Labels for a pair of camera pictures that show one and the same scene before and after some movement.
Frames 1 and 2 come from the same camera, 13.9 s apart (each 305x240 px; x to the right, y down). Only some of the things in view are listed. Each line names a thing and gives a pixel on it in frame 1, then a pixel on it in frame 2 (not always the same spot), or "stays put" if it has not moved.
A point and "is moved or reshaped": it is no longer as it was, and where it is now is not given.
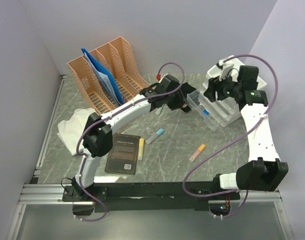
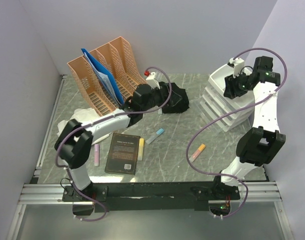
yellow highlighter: x=141 y=149 stays put
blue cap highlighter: x=159 y=131 stays put
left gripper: x=181 y=100 → x=164 y=96
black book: x=123 y=154 stays put
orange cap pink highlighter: x=201 y=148 stays put
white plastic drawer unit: x=225 y=110 is moved or reshaped
